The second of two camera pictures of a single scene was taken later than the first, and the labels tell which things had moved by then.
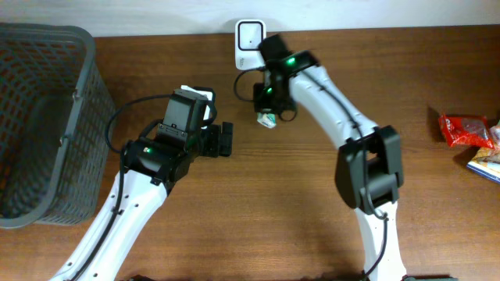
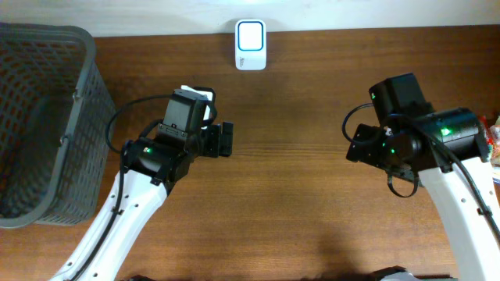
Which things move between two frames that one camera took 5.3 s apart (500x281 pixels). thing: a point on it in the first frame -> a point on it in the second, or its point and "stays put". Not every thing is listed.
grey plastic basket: x=55 y=119 stays put
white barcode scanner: x=249 y=33 stays put
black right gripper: x=273 y=103 -> x=358 y=144
